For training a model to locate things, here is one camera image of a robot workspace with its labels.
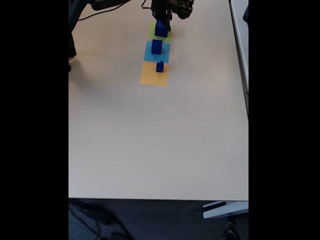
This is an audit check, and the large blue cube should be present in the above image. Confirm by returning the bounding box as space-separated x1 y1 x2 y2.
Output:
154 20 169 38

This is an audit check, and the medium blue cube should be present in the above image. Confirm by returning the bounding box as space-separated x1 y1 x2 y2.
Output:
150 39 163 55

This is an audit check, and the green paper square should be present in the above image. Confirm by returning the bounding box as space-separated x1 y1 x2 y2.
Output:
147 22 173 42

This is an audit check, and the light blue paper square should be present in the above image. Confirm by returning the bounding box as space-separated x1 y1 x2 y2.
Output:
143 39 172 63

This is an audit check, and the orange paper square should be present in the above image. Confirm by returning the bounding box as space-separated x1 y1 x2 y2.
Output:
139 61 169 88

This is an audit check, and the white adjacent table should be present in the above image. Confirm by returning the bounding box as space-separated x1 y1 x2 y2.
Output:
229 0 249 116

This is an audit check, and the white table foot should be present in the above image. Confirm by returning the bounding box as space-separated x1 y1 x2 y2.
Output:
202 200 249 220

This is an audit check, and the black camera box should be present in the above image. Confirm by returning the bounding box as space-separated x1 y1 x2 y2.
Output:
171 0 195 21

